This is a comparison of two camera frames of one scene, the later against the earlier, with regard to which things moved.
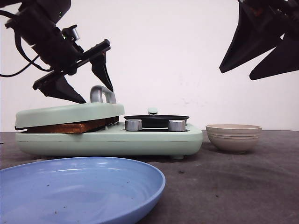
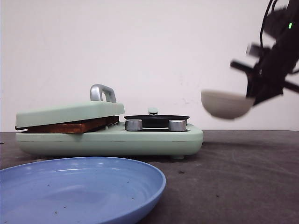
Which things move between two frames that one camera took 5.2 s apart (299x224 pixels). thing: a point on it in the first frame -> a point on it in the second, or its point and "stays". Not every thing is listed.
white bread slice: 79,128 stays
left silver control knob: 133,125 stays
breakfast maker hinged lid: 103,105 stays
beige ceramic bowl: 233,138 -> 226,104
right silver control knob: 176,125 stays
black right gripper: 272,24 -> 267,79
